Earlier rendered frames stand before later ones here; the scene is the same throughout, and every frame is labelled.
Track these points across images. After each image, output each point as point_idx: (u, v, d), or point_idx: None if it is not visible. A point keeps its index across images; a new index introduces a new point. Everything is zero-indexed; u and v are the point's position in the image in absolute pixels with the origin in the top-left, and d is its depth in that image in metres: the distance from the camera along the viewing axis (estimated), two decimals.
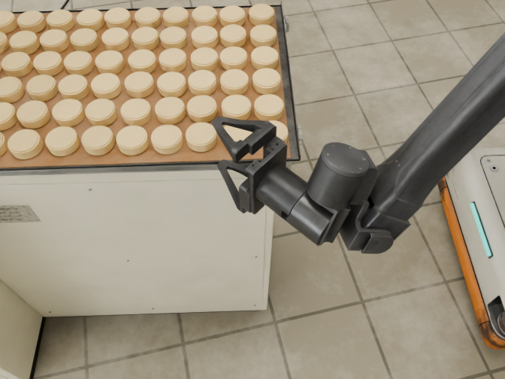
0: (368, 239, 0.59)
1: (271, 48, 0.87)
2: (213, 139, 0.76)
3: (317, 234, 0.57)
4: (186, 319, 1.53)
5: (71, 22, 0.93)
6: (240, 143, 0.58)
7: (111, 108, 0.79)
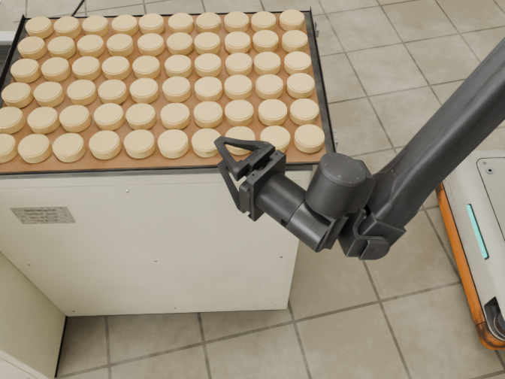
0: (365, 246, 0.60)
1: (303, 53, 0.89)
2: None
3: (316, 242, 0.59)
4: (207, 319, 1.55)
5: (107, 28, 0.95)
6: (240, 163, 0.61)
7: (152, 113, 0.81)
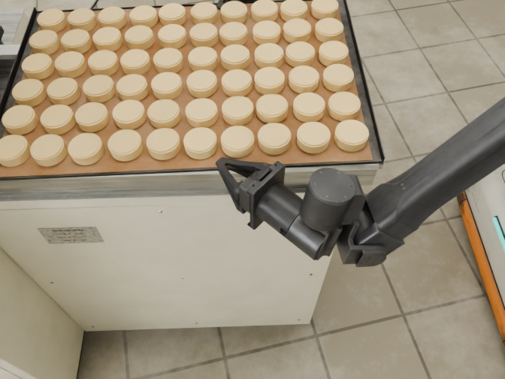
0: (361, 254, 0.62)
1: (340, 43, 0.81)
2: (288, 140, 0.70)
3: (312, 253, 0.61)
4: (227, 333, 1.52)
5: (124, 20, 0.88)
6: (242, 183, 0.65)
7: (176, 109, 0.74)
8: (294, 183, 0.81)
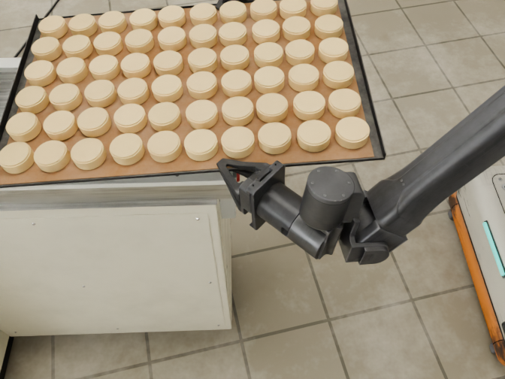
0: (364, 252, 0.61)
1: (340, 39, 0.81)
2: (288, 140, 0.70)
3: (314, 252, 0.61)
4: (153, 338, 1.54)
5: (124, 24, 0.88)
6: None
7: (176, 112, 0.74)
8: (156, 196, 0.83)
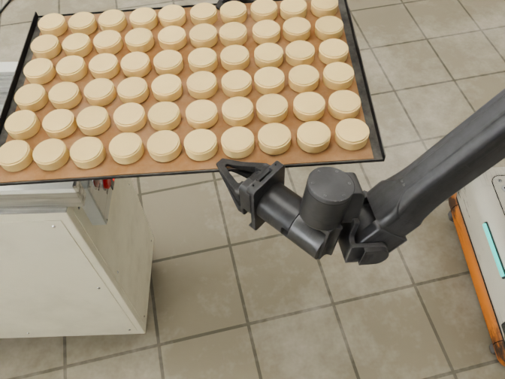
0: (364, 253, 0.62)
1: (340, 40, 0.81)
2: (288, 140, 0.70)
3: (314, 252, 0.61)
4: (71, 342, 1.54)
5: (124, 23, 0.88)
6: None
7: (176, 111, 0.74)
8: (4, 204, 0.83)
